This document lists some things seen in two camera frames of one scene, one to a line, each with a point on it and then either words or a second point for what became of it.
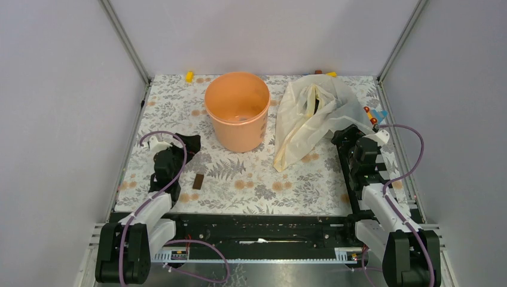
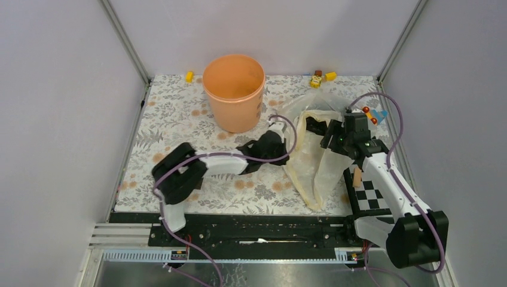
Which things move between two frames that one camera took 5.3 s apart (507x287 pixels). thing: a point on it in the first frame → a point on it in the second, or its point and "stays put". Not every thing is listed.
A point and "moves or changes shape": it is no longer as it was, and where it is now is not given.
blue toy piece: [379, 115] stays put
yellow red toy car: [373, 120] stays put
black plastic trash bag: [192, 144] → [269, 146]
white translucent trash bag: [311, 106] moves or changes shape
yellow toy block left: [190, 77] stays put
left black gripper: [175, 148] → [283, 148]
